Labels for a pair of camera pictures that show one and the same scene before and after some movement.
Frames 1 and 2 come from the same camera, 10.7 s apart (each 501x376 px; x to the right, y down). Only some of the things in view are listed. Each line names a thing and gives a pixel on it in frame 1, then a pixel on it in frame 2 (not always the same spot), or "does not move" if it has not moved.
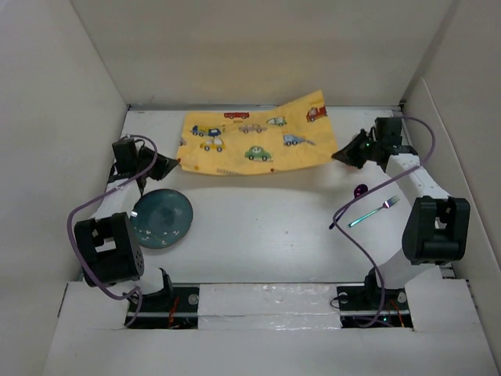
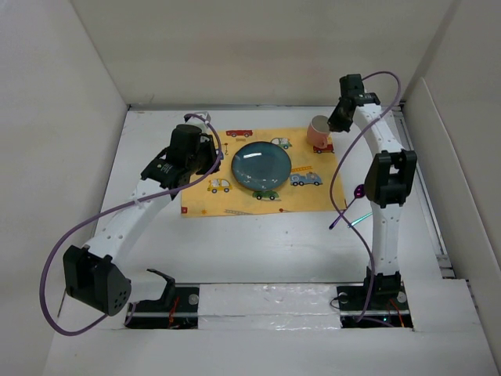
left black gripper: [163, 165] → [207, 143]
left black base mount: [174, 306] does not move
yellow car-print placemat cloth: [297, 133] → [315, 182]
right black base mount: [369, 306] does not move
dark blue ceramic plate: [160, 218] → [261, 166]
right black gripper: [347, 154] → [335, 123]
